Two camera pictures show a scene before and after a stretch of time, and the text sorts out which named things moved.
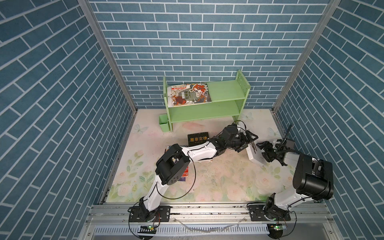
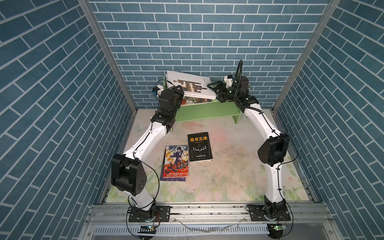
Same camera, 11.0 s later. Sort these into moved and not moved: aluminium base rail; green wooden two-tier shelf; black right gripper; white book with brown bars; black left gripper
Moved: white book with brown bars; black left gripper; black right gripper
Not moved: aluminium base rail; green wooden two-tier shelf
